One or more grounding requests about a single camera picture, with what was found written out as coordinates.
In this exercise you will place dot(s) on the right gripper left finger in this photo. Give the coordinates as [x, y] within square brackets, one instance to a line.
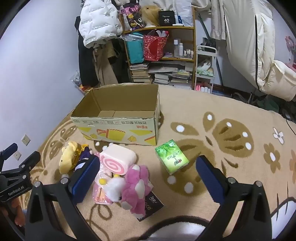
[42, 222]

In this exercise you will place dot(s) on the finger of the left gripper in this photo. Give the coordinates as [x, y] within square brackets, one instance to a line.
[9, 151]
[30, 162]

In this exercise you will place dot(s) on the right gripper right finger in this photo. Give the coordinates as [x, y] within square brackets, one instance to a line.
[254, 220]

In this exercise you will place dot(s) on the yellow plush toy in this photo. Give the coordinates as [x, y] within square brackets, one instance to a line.
[70, 157]

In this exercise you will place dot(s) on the purple haired plush doll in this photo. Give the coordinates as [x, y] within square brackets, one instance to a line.
[84, 155]

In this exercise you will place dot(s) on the pink bear plush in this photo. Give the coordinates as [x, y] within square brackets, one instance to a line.
[137, 187]

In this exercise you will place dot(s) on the black face tissue pack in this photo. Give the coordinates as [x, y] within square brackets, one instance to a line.
[152, 205]

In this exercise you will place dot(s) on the green tissue pack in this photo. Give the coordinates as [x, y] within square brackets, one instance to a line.
[171, 156]

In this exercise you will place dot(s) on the pink package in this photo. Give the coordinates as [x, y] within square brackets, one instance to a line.
[98, 193]

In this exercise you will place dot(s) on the white fluffy plush toy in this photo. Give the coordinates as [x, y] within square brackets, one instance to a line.
[113, 187]

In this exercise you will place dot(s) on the person's left hand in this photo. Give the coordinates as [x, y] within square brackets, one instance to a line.
[20, 217]

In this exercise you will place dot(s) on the beige patterned carpet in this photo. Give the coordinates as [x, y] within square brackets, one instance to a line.
[243, 141]

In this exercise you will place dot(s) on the plastic bag on floor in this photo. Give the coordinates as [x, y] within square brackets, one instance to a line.
[76, 80]

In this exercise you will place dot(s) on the open cardboard box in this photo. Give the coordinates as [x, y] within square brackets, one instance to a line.
[120, 113]

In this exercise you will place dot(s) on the black hanging coat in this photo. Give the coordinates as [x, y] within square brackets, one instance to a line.
[85, 58]

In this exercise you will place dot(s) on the stack of books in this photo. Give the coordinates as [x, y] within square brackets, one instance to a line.
[139, 73]

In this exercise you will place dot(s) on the white puffer jacket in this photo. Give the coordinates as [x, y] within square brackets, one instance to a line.
[99, 23]

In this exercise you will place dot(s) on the teal bag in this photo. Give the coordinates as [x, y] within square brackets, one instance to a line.
[135, 47]

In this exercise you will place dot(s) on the white rolling cart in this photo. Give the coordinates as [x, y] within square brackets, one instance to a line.
[204, 69]

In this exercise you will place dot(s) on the wooden bookshelf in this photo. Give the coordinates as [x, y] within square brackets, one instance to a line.
[178, 51]

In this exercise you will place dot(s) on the red gift bag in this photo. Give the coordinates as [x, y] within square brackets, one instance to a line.
[154, 43]

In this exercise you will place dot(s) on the colourful printed bag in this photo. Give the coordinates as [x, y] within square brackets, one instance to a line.
[131, 16]

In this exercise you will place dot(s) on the cream duvet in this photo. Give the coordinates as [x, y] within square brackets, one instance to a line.
[249, 31]

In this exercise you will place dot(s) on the blonde wig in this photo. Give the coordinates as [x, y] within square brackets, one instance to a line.
[150, 15]

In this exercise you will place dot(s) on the black box marked 40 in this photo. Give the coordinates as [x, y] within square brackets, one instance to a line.
[166, 18]

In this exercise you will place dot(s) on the wall outlet lower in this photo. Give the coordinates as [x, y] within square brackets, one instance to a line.
[17, 155]

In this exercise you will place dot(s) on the wall outlet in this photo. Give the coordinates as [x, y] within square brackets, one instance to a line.
[17, 155]
[26, 140]

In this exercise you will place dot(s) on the wall outlet upper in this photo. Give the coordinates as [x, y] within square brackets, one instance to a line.
[26, 140]

